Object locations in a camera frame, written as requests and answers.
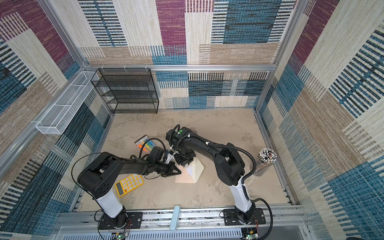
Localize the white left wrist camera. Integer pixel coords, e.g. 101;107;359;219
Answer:
165;151;175;164

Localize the white wire basket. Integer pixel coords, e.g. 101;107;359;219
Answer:
36;71;95;135

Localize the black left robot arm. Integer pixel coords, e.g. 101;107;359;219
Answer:
71;146;182;230

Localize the pencil holder with pencils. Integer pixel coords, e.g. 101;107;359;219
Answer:
254;148;278;177

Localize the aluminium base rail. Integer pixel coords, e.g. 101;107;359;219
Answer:
50;205;316;240

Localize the yellow calculator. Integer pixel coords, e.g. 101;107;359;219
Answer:
115;174;144;197

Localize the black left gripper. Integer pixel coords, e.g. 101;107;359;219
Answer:
154;162;182;177

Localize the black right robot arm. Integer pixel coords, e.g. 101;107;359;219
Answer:
166;125;274;240

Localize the colourful marker pack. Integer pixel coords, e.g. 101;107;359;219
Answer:
134;134;157;152

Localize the black mesh shelf rack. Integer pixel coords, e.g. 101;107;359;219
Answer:
91;68;159;114

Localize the light blue handle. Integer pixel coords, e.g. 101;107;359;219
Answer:
170;206;181;232

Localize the pink envelope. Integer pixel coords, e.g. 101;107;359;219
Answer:
175;157;204;184

